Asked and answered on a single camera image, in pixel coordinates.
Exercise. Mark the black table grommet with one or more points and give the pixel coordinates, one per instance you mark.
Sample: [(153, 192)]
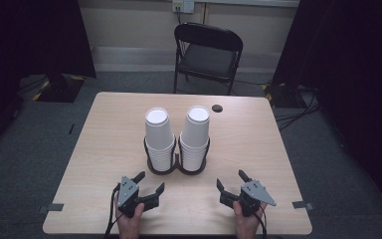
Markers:
[(217, 108)]

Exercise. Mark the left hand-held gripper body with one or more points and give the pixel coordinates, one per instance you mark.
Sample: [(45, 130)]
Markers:
[(127, 192)]

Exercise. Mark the person's left hand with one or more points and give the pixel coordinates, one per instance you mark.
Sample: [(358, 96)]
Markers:
[(129, 225)]

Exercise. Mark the black curtain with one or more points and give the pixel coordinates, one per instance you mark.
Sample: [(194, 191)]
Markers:
[(351, 66), (30, 40)]

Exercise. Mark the black stand base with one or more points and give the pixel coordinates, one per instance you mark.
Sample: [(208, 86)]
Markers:
[(285, 96), (59, 89)]

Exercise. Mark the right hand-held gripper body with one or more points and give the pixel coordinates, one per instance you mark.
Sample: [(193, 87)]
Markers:
[(253, 194)]

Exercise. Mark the small black floor object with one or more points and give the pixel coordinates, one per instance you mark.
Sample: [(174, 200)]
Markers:
[(71, 129)]

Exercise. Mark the white wall socket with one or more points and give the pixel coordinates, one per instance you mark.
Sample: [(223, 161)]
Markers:
[(183, 6)]

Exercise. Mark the black folding chair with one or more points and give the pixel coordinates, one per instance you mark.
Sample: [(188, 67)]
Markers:
[(209, 61)]

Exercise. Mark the grey tape strip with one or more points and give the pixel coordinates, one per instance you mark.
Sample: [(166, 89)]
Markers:
[(51, 207), (301, 205)]

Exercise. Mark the person's right hand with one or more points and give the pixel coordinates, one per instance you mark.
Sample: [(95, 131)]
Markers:
[(245, 225)]

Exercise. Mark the short stack of white cups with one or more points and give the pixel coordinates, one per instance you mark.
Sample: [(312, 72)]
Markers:
[(195, 132)]

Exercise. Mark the tall stack of white cups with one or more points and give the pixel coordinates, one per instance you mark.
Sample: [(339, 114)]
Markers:
[(159, 132)]

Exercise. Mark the black double cup holder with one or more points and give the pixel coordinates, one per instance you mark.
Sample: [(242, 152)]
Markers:
[(176, 166)]

